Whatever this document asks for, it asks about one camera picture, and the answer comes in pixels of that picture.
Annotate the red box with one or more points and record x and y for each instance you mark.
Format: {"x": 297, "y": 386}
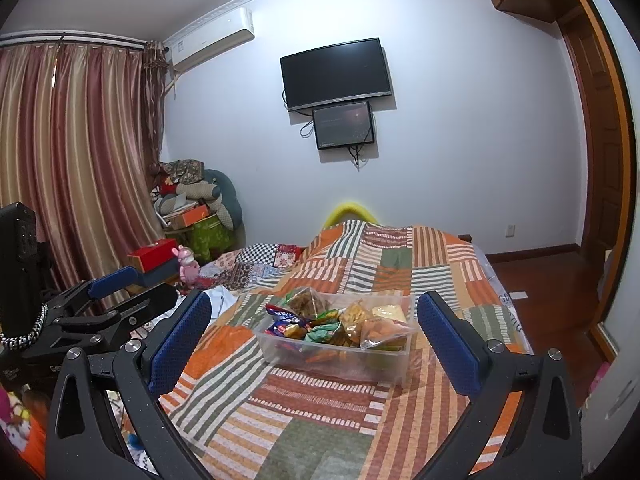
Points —
{"x": 148, "y": 258}

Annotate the striped red gold curtain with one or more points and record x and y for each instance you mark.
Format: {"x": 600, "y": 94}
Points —
{"x": 76, "y": 148}

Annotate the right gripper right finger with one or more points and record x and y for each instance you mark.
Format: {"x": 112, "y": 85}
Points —
{"x": 543, "y": 440}

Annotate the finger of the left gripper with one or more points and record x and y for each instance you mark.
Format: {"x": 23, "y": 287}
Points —
{"x": 67, "y": 325}
{"x": 110, "y": 282}

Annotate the clear plastic storage bin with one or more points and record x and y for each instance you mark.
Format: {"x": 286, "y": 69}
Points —
{"x": 340, "y": 344}

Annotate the clear bag brown snacks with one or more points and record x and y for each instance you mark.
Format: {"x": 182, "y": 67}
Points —
{"x": 306, "y": 302}

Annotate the yellow object behind bed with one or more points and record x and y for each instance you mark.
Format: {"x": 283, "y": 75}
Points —
{"x": 346, "y": 211}

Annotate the small black wall monitor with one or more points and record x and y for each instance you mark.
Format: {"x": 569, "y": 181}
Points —
{"x": 343, "y": 125}

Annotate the white air conditioner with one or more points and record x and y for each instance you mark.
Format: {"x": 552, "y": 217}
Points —
{"x": 213, "y": 38}

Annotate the wooden door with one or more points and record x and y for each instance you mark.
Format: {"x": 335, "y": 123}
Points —
{"x": 607, "y": 114}

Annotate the patchwork orange green quilt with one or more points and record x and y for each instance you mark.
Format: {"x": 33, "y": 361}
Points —
{"x": 252, "y": 406}

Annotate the wall mounted black television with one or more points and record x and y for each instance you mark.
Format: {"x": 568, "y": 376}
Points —
{"x": 353, "y": 70}

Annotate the orange snack bag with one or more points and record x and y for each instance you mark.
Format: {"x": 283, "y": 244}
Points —
{"x": 379, "y": 333}

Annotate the white decorated wardrobe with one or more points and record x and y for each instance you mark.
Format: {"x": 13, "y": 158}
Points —
{"x": 612, "y": 403}

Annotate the white plastic bag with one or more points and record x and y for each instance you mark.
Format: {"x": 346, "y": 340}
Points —
{"x": 220, "y": 298}

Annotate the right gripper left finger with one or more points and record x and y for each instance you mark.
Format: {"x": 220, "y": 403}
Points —
{"x": 83, "y": 441}

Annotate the peanut brittle clear pack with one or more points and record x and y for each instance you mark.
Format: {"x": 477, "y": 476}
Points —
{"x": 352, "y": 320}

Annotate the pink plush toy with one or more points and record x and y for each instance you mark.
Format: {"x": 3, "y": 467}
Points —
{"x": 189, "y": 269}

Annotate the green snack packet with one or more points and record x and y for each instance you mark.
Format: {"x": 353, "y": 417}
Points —
{"x": 323, "y": 333}

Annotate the blue biscuit snack bag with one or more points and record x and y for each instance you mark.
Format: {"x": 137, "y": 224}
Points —
{"x": 285, "y": 323}

